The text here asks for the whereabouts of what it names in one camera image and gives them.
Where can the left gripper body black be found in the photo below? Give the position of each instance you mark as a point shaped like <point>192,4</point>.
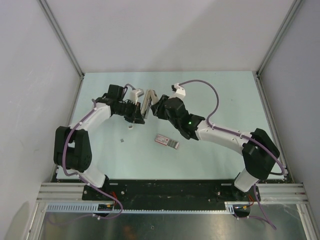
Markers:
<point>129,110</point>

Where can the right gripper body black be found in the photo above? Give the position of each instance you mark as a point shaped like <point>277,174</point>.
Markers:
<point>161,112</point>

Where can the beige black stapler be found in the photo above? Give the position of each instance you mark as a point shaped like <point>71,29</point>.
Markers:
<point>150,99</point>

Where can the red staple box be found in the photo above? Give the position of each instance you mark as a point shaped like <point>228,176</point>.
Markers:
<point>166,141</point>

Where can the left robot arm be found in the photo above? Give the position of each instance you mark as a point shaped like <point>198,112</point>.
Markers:
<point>72,147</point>

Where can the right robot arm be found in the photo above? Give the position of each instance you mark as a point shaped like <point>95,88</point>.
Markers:
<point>259,152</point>

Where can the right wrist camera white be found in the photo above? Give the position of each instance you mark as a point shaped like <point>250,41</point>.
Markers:
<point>178,91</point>

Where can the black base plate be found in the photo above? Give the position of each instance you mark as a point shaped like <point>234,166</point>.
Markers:
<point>176,195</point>

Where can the aluminium frame rail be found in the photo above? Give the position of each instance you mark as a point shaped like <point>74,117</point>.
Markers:
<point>270,193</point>

